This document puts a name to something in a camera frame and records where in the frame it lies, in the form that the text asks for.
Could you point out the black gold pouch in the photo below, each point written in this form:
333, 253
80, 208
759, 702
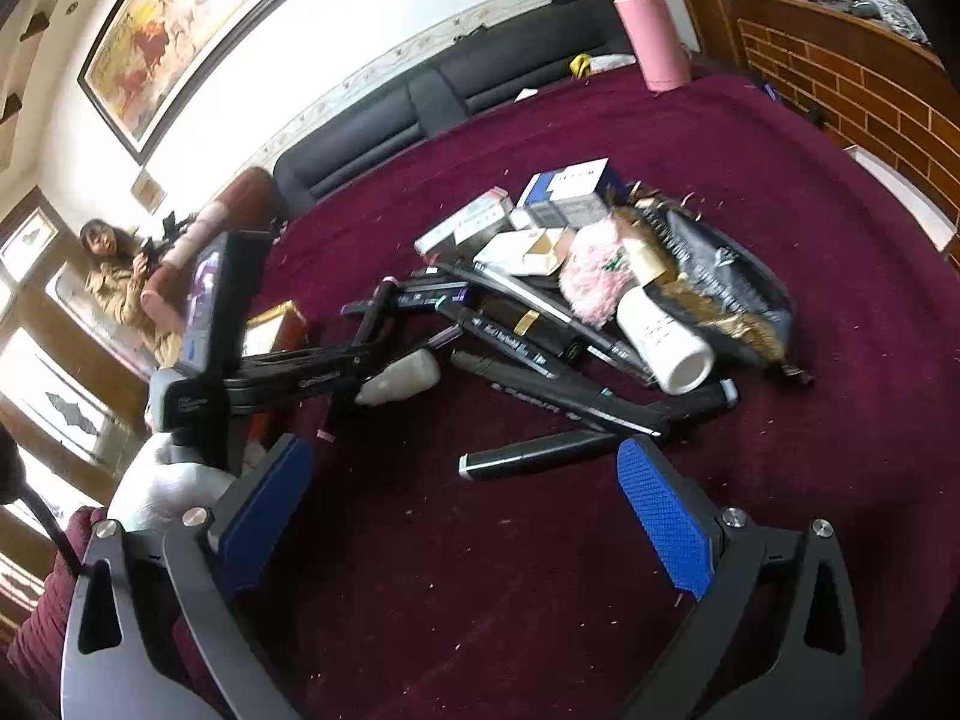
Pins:
720, 270

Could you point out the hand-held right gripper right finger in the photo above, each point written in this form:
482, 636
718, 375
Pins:
664, 517

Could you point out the black leather sofa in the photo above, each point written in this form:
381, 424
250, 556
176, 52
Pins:
375, 120

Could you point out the small gold picture frame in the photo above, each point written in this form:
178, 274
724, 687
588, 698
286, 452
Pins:
146, 189

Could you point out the white paper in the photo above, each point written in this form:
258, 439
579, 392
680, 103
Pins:
611, 62

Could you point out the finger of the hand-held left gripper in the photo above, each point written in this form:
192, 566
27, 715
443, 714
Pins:
300, 379

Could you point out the pink fluffy pouch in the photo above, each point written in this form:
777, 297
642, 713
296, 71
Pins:
592, 277

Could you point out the framed wall painting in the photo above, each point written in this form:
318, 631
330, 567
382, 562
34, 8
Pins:
195, 22

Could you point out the white bottle red label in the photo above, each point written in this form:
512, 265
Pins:
401, 379

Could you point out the red white box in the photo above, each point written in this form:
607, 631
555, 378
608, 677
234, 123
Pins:
465, 221

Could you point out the brown chair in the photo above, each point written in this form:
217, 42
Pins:
240, 202

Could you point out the cream open box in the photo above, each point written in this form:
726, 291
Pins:
517, 251

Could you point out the black marker pen pink cap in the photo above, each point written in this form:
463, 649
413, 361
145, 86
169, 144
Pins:
375, 315

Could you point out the blue white box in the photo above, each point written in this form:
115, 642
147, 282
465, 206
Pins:
570, 180

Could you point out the person's left hand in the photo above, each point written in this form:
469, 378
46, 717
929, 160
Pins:
165, 480

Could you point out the wooden brick-pattern counter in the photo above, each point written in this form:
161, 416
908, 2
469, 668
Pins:
862, 97

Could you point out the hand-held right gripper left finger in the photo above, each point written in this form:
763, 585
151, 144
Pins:
270, 495

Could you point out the wooden framed window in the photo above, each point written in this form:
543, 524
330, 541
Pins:
45, 390

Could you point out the pink thermos bottle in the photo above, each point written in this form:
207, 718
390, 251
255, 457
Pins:
652, 37

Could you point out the pile of black markers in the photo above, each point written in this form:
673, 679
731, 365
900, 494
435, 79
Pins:
540, 390

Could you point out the maroon tablecloth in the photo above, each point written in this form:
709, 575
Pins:
525, 577

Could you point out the black tube gold band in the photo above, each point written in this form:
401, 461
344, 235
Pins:
525, 319

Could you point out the gold-rimmed box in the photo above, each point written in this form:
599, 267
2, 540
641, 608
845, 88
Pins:
274, 326

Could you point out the white cylindrical bottle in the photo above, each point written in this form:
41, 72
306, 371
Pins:
664, 341

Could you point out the yellow toy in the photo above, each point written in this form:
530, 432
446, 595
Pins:
581, 65

